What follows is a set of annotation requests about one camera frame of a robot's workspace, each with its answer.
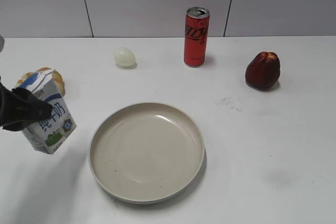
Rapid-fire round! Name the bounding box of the white egg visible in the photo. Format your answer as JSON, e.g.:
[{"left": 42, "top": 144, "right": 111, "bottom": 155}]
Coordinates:
[{"left": 113, "top": 47, "right": 135, "bottom": 68}]

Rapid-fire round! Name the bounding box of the red soda can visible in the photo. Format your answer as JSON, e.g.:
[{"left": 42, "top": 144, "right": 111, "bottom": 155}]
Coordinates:
[{"left": 184, "top": 6, "right": 210, "bottom": 67}]

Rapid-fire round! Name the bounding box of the dark red wax apple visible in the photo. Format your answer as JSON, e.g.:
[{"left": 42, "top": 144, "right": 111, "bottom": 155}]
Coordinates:
[{"left": 245, "top": 51, "right": 280, "bottom": 91}]

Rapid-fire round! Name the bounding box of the twisted bread ring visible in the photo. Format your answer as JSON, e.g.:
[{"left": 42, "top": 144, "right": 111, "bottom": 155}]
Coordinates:
[{"left": 20, "top": 67, "right": 66, "bottom": 96}]

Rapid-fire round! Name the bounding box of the white blue milk carton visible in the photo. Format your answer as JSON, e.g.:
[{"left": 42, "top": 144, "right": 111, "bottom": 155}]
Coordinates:
[{"left": 15, "top": 67, "right": 77, "bottom": 154}]

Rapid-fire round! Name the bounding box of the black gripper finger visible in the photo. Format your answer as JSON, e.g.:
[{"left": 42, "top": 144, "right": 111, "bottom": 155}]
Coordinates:
[{"left": 1, "top": 84, "right": 53, "bottom": 131}]

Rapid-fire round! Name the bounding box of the beige round plate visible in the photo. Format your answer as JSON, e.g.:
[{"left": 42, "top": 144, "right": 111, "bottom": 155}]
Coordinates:
[{"left": 88, "top": 102, "right": 206, "bottom": 205}]

